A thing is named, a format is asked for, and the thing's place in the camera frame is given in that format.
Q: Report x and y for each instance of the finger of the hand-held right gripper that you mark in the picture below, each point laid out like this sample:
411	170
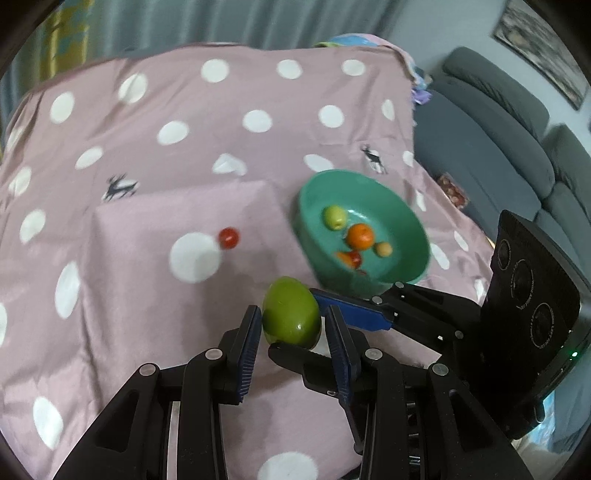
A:
300	364
355	314

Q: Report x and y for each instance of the green mango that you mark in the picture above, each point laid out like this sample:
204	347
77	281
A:
291	311

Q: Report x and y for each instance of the orange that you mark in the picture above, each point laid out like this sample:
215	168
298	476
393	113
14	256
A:
360	235

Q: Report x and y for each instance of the colourful cloth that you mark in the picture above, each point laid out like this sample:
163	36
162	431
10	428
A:
406	64

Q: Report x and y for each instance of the small red patterned packet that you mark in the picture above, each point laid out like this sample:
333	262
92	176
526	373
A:
452	189

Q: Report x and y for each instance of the grey curtain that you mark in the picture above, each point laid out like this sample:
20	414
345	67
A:
207	21

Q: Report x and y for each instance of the yellow patterned curtain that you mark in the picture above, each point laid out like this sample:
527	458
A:
64	32

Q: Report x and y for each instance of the grey sofa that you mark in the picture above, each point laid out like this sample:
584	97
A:
498	138

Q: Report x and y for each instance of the small tan round fruit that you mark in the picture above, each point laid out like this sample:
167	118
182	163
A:
383	249

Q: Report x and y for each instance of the teal bowl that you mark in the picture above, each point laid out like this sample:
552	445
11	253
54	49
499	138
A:
397	221

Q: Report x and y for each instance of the pink polka dot blanket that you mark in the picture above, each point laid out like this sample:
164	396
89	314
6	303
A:
161	184

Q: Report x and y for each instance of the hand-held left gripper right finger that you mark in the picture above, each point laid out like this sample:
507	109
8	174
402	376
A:
339	357

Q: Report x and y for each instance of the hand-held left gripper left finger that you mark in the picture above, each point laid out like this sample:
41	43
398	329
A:
247	350

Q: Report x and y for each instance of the framed wall picture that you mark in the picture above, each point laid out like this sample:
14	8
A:
542	48

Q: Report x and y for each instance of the red tomato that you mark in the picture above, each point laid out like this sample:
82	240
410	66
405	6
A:
228	237
353	260

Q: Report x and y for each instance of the small green apple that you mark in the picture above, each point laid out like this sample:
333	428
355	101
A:
334	217

